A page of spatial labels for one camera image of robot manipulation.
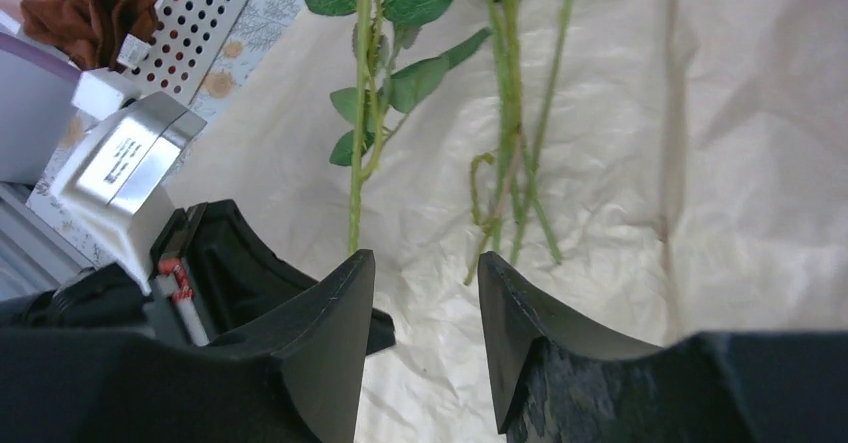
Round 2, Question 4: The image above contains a floral patterned table mat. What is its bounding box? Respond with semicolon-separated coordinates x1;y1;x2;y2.
129;0;304;123

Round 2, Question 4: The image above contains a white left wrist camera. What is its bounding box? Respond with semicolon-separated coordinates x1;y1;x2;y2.
50;68;206;294

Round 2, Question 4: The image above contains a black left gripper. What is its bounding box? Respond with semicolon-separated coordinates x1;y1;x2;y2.
0;199;397;356

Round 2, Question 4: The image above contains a peach kraft wrapping paper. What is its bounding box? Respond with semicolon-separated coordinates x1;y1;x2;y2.
168;0;847;442

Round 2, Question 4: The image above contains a white plastic basket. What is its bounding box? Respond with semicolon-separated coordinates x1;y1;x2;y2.
1;0;248;103

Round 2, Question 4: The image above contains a brown cloth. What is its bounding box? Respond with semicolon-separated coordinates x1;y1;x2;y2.
20;0;160;70

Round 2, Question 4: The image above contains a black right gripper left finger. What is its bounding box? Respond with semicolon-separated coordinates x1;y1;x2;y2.
211;249;375;442

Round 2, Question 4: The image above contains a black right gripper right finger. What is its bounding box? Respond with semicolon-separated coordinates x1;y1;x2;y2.
478;251;661;434

